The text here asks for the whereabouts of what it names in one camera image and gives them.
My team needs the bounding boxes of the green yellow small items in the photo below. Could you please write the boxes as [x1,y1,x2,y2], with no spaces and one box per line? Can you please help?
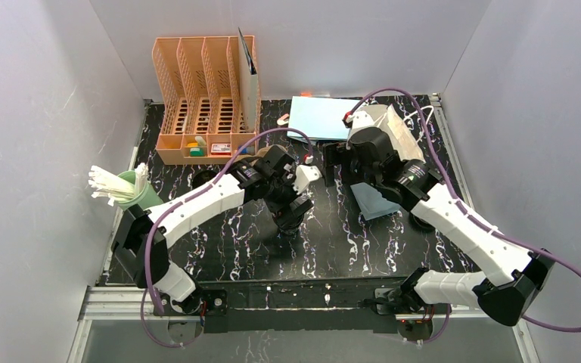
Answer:
[186,135,207,157]

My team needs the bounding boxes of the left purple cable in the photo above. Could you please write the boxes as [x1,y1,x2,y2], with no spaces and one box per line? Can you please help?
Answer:
[140,127,315,349]

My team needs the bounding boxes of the black base rail bar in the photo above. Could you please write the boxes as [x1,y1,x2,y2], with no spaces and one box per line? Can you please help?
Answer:
[154,277,447,334]

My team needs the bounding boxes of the purple cable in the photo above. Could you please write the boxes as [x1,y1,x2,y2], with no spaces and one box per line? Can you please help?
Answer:
[342,88,581,344]
[140,127,315,349]

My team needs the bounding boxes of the light blue paper bag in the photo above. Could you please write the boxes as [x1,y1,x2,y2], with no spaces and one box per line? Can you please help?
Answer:
[350,104,424,221]
[288,96,358,141]

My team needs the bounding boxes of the small red white box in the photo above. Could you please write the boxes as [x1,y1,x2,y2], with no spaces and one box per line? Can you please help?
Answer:
[210,143,232,156]

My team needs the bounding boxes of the grey folder in organizer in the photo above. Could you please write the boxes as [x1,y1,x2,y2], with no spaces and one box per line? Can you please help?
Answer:
[238,28,259,132]

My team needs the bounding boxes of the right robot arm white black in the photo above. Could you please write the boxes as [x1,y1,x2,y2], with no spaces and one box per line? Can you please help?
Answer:
[323,127,554,326]

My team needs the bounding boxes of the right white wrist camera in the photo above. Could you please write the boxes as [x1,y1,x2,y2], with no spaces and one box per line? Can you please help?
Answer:
[343,110,374,139]

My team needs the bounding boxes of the orange plastic file organizer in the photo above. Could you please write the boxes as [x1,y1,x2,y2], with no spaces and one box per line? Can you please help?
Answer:
[152,35,261,166]

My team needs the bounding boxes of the green straw holder cup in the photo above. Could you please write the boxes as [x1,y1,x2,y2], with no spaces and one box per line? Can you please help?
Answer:
[115,170,163,210]

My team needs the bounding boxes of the black cup upright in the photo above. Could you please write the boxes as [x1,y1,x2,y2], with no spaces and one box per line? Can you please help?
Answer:
[191,169,218,189]

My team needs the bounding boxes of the flat light blue paper bag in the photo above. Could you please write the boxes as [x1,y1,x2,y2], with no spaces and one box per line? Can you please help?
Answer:
[288,96,358,141]

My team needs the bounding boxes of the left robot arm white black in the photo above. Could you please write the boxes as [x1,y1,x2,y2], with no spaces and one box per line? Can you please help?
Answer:
[112,145,322,303]

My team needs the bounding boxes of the black cup with shiny contents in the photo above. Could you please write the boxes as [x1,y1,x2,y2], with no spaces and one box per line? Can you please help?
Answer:
[278,221,302,235]

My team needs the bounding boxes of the aluminium frame rail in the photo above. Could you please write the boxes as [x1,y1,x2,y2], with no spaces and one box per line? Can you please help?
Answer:
[68,279,539,362]

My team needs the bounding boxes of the blue cap small item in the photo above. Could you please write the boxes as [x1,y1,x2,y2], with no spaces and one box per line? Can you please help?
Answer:
[239,145,255,155]

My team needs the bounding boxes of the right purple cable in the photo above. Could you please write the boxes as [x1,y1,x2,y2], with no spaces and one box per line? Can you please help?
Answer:
[342,88,581,344]

